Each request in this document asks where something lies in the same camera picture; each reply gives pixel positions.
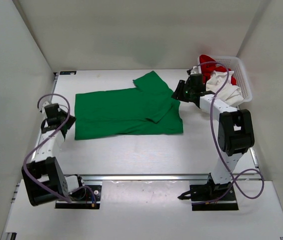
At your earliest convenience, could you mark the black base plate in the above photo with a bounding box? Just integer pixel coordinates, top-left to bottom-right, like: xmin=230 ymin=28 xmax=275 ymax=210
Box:
xmin=55 ymin=181 xmax=102 ymax=210
xmin=177 ymin=184 xmax=239 ymax=212

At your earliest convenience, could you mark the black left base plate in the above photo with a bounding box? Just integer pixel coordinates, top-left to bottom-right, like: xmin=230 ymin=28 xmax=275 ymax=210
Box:
xmin=55 ymin=181 xmax=102 ymax=210

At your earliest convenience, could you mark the white plastic laundry basket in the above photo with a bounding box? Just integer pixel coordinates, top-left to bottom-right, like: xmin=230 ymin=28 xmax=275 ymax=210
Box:
xmin=210 ymin=55 xmax=253 ymax=104

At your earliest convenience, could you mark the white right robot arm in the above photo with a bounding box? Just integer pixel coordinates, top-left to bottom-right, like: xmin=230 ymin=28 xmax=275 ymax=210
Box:
xmin=171 ymin=73 xmax=255 ymax=200

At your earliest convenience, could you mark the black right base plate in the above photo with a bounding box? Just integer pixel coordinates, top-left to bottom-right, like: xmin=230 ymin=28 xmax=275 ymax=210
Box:
xmin=177 ymin=184 xmax=239 ymax=212

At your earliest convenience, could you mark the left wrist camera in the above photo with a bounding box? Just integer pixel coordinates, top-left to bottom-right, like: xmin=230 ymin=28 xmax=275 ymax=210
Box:
xmin=37 ymin=101 xmax=60 ymax=120

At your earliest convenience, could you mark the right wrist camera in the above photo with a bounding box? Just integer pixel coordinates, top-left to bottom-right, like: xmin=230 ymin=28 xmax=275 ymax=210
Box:
xmin=186 ymin=66 xmax=202 ymax=76

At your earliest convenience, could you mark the white t-shirt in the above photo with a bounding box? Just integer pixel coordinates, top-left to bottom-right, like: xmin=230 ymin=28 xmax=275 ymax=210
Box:
xmin=195 ymin=66 xmax=244 ymax=107

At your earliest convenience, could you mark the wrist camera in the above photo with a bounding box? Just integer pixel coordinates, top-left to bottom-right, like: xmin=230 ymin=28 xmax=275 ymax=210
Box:
xmin=37 ymin=101 xmax=60 ymax=120
xmin=186 ymin=66 xmax=202 ymax=76

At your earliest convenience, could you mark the dark table label sticker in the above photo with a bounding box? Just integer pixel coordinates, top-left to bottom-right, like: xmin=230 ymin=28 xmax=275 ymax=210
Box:
xmin=59 ymin=71 xmax=77 ymax=75

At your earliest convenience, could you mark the red t-shirt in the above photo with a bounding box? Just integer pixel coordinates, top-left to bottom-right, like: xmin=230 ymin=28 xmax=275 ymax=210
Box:
xmin=198 ymin=54 xmax=238 ymax=86

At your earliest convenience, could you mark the green t-shirt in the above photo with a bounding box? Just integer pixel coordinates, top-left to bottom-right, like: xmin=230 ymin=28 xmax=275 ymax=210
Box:
xmin=74 ymin=71 xmax=184 ymax=141

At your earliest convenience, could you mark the aluminium rail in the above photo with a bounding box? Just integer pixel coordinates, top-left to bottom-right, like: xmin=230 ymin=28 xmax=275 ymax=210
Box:
xmin=63 ymin=174 xmax=260 ymax=183

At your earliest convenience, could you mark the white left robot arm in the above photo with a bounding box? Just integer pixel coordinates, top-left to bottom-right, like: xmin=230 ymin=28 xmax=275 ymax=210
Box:
xmin=26 ymin=109 xmax=87 ymax=200

